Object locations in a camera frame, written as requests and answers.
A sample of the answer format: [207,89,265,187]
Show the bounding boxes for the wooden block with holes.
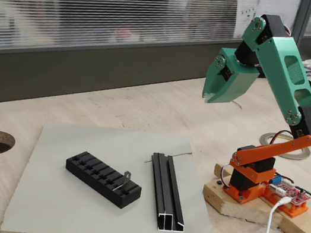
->
[210,162,235,194]

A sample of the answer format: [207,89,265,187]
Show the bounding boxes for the grey window frame post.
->
[291,0,311,49]

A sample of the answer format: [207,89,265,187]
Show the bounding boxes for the wide window blinds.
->
[0,0,302,101]

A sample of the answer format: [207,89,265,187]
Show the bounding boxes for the grey board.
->
[0,108,236,233]

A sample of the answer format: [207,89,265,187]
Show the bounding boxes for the black slotted plastic block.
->
[59,147,147,212]

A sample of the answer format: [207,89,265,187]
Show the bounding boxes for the grey tape roll ring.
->
[257,128,311,163]

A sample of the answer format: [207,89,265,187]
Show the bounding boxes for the pale wooden wedge block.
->
[198,179,288,230]

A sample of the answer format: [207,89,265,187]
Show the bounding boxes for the small metal bracket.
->
[112,169,132,194]

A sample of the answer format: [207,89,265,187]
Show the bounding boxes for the red controller board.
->
[264,172,311,208]

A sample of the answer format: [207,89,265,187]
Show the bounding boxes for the black aluminium profile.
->
[139,151,198,233]

